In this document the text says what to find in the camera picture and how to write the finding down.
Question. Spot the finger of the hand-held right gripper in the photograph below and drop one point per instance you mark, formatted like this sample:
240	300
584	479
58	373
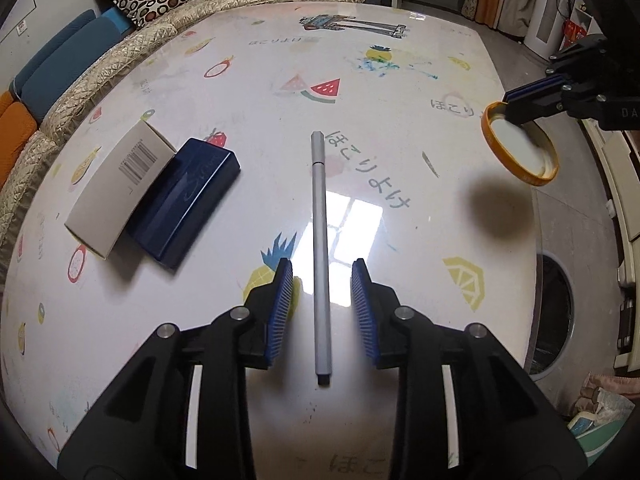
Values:
535	87
537	109

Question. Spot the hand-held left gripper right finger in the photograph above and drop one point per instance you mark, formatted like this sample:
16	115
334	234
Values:
364	310

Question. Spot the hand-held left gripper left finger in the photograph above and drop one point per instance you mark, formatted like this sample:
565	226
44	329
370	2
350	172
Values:
280	310

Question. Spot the orange jar lid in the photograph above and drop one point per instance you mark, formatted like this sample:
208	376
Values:
520	150

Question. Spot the grey pen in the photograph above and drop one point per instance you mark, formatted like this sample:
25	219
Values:
319	260

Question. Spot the round mesh waste bin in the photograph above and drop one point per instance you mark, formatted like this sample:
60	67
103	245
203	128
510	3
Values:
555	310

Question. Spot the white cabinet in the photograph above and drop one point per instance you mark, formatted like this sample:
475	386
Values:
555	15

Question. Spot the dark blue case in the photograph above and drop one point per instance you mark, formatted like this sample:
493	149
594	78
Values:
185	200

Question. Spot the white barcode box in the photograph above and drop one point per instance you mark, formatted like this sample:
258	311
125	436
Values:
120	190

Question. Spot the sofa with gold quilted cover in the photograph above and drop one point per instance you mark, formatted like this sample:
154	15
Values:
150	60

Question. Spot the orange sofa cushion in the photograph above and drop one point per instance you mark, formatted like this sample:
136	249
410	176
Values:
15	140
5	102

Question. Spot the blue sofa cushion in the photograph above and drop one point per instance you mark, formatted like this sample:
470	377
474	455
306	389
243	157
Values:
50	45
70	70

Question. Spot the light blue cushion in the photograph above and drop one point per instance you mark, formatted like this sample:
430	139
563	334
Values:
120	19

